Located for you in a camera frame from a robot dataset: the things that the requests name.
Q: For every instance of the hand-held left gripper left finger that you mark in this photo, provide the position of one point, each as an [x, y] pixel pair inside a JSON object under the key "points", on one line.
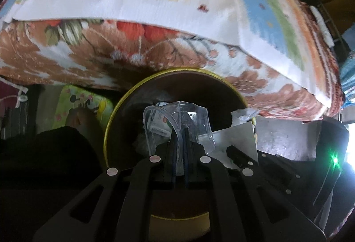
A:
{"points": [[173, 159]]}

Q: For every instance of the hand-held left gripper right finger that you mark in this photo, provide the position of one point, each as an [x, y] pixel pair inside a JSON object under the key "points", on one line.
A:
{"points": [[187, 159]]}

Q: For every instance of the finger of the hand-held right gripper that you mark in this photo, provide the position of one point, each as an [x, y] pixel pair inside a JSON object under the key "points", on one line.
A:
{"points": [[241, 157]]}

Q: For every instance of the white paper sheet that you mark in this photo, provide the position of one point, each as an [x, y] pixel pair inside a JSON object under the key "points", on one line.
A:
{"points": [[238, 136]]}

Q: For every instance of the clear plastic blister pack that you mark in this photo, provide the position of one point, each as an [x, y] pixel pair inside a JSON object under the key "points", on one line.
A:
{"points": [[199, 123]]}

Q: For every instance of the green and white medicine box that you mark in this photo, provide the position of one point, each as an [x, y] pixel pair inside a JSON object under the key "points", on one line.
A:
{"points": [[159, 123]]}

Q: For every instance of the brown round bin yellow rim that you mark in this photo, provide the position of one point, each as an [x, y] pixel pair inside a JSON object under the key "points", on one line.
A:
{"points": [[180, 84]]}

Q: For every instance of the person's bare foot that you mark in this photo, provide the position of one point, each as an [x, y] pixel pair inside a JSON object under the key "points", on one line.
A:
{"points": [[83, 125]]}

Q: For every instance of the green cartoon print mat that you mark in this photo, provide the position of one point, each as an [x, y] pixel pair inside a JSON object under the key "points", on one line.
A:
{"points": [[80, 100]]}

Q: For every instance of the blue patterned cloth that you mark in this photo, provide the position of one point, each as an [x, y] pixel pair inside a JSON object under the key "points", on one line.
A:
{"points": [[349, 75]]}

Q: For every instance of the floral bed mattress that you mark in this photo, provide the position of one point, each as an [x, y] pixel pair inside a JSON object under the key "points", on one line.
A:
{"points": [[111, 45]]}

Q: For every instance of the white folded cloth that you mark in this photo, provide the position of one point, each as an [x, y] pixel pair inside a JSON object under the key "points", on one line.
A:
{"points": [[323, 23]]}

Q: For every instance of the striped pastel blanket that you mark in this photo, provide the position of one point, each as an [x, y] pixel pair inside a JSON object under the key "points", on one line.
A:
{"points": [[172, 1]]}

